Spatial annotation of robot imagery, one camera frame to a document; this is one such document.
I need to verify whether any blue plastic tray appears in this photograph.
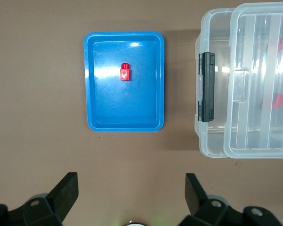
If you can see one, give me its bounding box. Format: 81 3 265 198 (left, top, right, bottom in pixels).
83 31 166 132

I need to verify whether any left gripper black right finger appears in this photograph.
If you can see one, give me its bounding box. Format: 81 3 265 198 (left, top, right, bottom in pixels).
178 173 283 226

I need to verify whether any brown paper table cover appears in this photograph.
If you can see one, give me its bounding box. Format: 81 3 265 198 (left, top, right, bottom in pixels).
0 0 283 226

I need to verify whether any clear plastic storage box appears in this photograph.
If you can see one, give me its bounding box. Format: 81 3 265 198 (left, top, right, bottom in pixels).
193 8 283 159

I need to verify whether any clear plastic box lid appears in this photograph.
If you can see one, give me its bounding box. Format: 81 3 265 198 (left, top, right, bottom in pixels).
223 1 283 160

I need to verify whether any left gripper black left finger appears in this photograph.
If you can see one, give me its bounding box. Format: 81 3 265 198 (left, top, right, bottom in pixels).
0 172 79 226

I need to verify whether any black box latch handle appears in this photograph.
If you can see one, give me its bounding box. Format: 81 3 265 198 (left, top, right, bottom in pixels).
197 52 216 123

